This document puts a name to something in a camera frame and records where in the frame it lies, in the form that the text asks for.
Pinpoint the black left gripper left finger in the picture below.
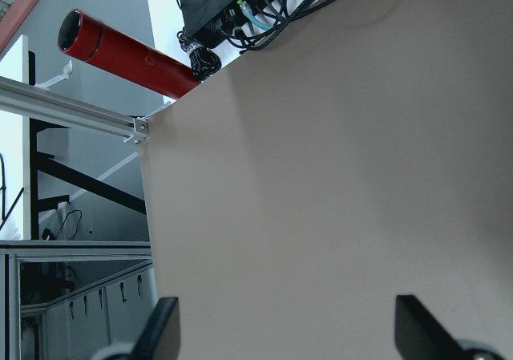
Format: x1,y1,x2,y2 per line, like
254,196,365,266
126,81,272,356
127,297,180,359

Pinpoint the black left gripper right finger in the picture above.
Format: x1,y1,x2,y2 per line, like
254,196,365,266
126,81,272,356
394,295,465,360

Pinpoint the red cylindrical tube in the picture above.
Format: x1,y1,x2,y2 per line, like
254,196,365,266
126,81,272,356
58,9,200,99

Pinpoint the aluminium frame cabinet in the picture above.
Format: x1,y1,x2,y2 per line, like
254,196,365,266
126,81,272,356
1,241,157,359

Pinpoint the black metal rack frame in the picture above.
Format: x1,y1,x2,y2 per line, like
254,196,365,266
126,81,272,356
28,118,146,240

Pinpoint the coiled black cable bundle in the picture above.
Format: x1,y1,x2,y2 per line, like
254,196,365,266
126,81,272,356
176,26,223,83

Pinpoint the aluminium frame beam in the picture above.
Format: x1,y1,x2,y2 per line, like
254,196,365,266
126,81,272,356
1,77,149,144

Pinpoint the black electronics box with cables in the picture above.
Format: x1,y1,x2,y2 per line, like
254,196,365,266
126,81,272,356
176,0,337,54

